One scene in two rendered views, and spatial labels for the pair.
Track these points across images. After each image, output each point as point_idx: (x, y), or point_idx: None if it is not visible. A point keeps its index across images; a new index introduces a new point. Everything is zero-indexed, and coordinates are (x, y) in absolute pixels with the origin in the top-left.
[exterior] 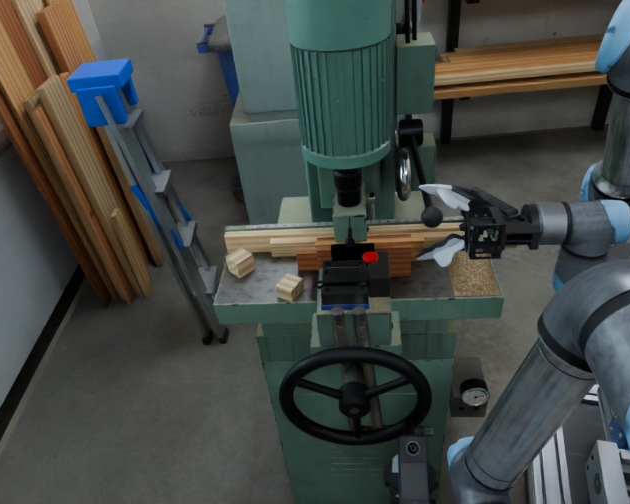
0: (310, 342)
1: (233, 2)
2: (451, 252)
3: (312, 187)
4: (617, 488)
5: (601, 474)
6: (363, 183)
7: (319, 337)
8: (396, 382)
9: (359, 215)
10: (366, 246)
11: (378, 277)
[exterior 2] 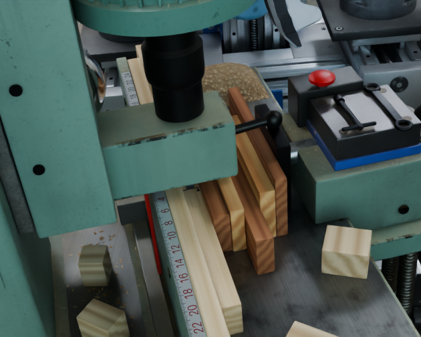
0: None
1: None
2: (299, 5)
3: (22, 259)
4: (408, 64)
5: (397, 73)
6: (103, 111)
7: None
8: None
9: (220, 95)
10: (268, 110)
11: (355, 73)
